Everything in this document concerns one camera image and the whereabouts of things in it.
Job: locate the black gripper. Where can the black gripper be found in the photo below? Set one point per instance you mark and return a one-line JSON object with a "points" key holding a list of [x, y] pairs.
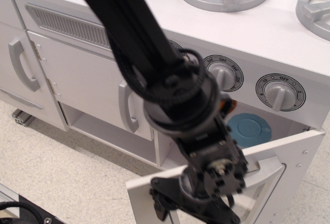
{"points": [[186, 193]]}

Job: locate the white oven door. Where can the white oven door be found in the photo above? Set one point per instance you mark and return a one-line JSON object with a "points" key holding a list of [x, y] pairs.
{"points": [[221, 195]]}

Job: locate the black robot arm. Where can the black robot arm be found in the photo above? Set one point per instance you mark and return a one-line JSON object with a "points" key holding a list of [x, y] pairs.
{"points": [[181, 100]]}

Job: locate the blue plastic plate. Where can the blue plastic plate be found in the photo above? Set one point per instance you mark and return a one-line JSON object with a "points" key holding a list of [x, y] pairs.
{"points": [[249, 130]]}

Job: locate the orange plastic bowl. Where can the orange plastic bowl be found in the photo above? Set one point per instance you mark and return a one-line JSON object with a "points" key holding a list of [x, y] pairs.
{"points": [[233, 105]]}

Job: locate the middle grey stove knob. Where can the middle grey stove knob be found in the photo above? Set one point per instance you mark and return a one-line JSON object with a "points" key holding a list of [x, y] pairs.
{"points": [[226, 72]]}

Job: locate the grey stove knob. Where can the grey stove knob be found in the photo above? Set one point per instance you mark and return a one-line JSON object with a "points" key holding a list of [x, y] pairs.
{"points": [[280, 92], [176, 47], [226, 72]]}

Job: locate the white middle cabinet door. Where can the white middle cabinet door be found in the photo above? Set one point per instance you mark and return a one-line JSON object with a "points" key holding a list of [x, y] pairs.
{"points": [[87, 82]]}

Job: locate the white cabinet door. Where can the white cabinet door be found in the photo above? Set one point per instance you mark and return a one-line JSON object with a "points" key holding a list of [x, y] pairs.
{"points": [[40, 104], [87, 82]]}

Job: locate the white left cabinet door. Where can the white left cabinet door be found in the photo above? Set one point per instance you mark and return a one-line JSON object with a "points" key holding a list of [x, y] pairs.
{"points": [[40, 104]]}

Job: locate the left grey stove knob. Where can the left grey stove knob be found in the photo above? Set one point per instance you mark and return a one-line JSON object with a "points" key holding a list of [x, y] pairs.
{"points": [[176, 47]]}

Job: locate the right grey stove knob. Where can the right grey stove knob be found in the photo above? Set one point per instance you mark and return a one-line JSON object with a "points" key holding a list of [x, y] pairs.
{"points": [[280, 92]]}

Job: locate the grey vent grille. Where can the grey vent grille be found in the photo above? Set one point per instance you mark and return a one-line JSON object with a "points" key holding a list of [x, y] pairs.
{"points": [[68, 25]]}

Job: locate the white toy kitchen body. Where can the white toy kitchen body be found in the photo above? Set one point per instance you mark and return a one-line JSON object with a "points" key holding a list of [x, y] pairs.
{"points": [[80, 175]]}

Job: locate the grey right stove burner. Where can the grey right stove burner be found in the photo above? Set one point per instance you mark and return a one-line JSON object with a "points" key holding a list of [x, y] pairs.
{"points": [[311, 15]]}

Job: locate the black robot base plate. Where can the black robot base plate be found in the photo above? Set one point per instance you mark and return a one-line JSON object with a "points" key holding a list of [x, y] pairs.
{"points": [[28, 212]]}

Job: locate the grey oven door handle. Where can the grey oven door handle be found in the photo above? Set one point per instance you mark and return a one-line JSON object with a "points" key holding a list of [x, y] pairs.
{"points": [[268, 169]]}

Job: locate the grey middle door handle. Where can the grey middle door handle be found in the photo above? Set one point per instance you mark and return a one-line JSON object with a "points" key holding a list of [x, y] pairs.
{"points": [[130, 123]]}

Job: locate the aluminium frame rail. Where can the aluminium frame rail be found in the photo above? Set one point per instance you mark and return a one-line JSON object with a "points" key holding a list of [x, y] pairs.
{"points": [[22, 118]]}

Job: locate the grey left door handle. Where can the grey left door handle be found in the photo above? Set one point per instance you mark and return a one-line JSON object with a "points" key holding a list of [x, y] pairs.
{"points": [[15, 49]]}

